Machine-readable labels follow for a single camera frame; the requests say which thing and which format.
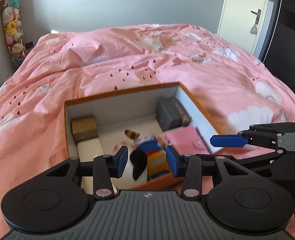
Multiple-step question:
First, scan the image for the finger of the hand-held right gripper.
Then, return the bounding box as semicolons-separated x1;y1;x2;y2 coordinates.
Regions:
210;122;295;148
195;149;286;178

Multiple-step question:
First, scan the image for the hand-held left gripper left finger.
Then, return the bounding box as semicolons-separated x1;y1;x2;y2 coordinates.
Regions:
47;145;129;198

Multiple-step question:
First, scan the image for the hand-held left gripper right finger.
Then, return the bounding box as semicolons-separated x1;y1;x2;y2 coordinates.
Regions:
165;145;257;198

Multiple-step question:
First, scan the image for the black and white plush toy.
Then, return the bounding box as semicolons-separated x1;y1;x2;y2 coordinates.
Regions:
117;148;149;189

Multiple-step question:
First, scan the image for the yellow pouch with blue print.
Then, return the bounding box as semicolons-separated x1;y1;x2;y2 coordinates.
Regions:
146;154;169;181

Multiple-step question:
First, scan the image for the striped-tail plush toy blue outfit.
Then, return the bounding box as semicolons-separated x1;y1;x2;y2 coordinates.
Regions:
124;129;167;161

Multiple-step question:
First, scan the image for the white long box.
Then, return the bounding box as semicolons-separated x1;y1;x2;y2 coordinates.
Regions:
76;138;106;161

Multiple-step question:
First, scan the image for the dark grey box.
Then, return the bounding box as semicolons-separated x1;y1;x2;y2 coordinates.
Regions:
155;97;183;132

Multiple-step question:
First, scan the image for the gold cardboard box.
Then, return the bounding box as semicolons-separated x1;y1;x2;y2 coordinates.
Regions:
71;115;99;142

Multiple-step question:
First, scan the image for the figure print card box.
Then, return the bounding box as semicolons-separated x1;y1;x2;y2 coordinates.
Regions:
174;97;192;127

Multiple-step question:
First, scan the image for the orange cardboard box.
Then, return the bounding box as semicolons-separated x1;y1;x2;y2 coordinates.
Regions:
64;81;224;191

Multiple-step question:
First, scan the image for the pink printed blanket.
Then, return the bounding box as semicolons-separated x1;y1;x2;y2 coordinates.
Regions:
0;24;295;240

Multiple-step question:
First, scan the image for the white door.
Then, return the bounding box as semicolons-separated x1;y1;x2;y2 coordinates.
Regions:
217;0;273;56

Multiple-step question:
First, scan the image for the dark wardrobe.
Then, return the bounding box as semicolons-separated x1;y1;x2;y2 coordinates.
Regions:
259;0;295;98

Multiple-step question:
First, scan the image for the hanging net of plush toys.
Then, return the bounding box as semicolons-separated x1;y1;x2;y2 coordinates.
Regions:
0;0;28;68

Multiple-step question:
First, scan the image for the metal door handle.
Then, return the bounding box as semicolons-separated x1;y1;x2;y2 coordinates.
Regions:
250;9;262;25

